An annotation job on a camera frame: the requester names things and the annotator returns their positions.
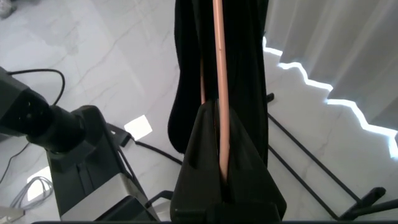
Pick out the white curtain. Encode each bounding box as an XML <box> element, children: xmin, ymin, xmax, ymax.
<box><xmin>263</xmin><ymin>0</ymin><xmax>398</xmax><ymax>147</ymax></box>

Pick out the pink clothes hanger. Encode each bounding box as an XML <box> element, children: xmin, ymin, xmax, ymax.
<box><xmin>198</xmin><ymin>0</ymin><xmax>231</xmax><ymax>185</ymax></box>

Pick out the black clothes rack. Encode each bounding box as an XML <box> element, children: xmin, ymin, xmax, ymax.
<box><xmin>266</xmin><ymin>92</ymin><xmax>398</xmax><ymax>220</ymax></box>

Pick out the black cable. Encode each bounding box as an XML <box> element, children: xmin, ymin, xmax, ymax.
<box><xmin>6</xmin><ymin>68</ymin><xmax>67</xmax><ymax>106</ymax></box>
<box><xmin>133</xmin><ymin>140</ymin><xmax>184</xmax><ymax>166</ymax></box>

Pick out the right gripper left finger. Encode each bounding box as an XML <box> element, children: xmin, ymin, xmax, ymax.
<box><xmin>170</xmin><ymin>101</ymin><xmax>224</xmax><ymax>223</ymax></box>

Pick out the white cable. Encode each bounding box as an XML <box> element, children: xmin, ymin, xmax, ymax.
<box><xmin>9</xmin><ymin>175</ymin><xmax>54</xmax><ymax>210</ymax></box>

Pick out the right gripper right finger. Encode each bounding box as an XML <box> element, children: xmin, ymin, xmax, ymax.
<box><xmin>225</xmin><ymin>107</ymin><xmax>287</xmax><ymax>223</ymax></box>

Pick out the black garment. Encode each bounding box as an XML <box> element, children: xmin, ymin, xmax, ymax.
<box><xmin>167</xmin><ymin>0</ymin><xmax>270</xmax><ymax>167</ymax></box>

